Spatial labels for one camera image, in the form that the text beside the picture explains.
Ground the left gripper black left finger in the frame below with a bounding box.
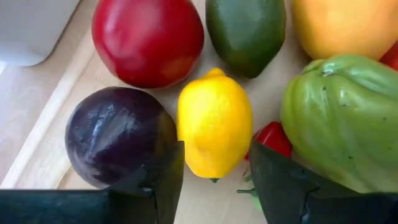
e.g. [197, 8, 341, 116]
[107, 140, 185, 224]

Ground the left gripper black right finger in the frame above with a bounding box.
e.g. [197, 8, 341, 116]
[249, 141, 330, 224]

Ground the long red toy chili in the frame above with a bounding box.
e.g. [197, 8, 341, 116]
[236, 121, 294, 214]

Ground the dark purple toy eggplant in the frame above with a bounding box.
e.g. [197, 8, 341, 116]
[64, 86, 178, 190]

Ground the yellow toy lemon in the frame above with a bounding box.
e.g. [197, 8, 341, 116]
[176, 67, 254, 180]

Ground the red toy apple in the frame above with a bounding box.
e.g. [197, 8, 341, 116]
[91, 0, 205, 90]

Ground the dark green toy avocado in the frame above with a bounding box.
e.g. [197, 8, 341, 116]
[205, 0, 287, 79]

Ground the small red toy tomato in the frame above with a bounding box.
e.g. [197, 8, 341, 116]
[379, 41, 398, 72]

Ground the light green toy pepper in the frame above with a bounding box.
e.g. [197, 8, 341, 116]
[280, 55, 398, 194]

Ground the yellow orange toy mango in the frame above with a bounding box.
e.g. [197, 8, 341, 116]
[291, 0, 398, 61]

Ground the white plastic handled basket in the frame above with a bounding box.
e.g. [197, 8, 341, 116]
[0, 0, 82, 67]

